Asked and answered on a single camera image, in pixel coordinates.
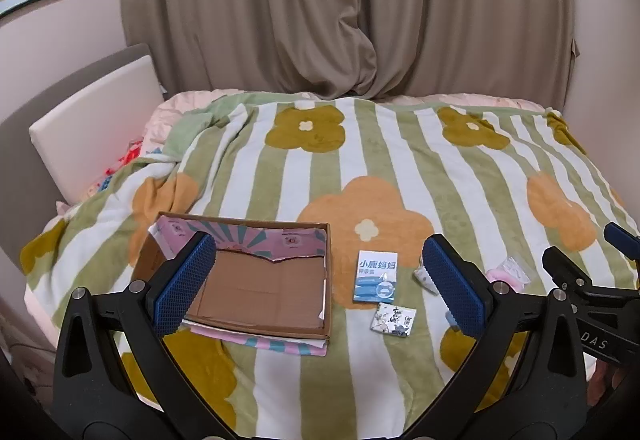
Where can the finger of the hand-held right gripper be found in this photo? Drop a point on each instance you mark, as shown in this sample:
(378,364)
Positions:
(570,270)
(622,237)

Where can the blue and white carton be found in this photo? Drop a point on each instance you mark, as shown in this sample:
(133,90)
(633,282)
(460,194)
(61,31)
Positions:
(375,275)

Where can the small light blue packet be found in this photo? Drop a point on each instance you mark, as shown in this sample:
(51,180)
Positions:
(451,318)

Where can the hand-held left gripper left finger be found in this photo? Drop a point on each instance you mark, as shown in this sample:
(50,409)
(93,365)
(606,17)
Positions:
(185,282)

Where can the small white packet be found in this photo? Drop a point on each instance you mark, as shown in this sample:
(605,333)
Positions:
(422,277)

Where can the pink soft item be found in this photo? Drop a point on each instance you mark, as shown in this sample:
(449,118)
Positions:
(497,276)

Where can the striped flower blanket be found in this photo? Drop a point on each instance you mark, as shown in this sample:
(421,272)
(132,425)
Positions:
(320,160)

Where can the cardboard box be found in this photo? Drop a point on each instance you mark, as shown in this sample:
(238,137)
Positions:
(260,285)

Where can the ink-print tissue packet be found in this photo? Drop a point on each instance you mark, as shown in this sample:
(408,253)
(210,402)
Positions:
(392,318)

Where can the red and blue patterned cloth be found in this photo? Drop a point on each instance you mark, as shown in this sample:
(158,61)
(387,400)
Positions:
(131,155)

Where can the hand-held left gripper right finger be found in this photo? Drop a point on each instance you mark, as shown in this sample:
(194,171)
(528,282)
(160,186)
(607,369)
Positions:
(452,282)

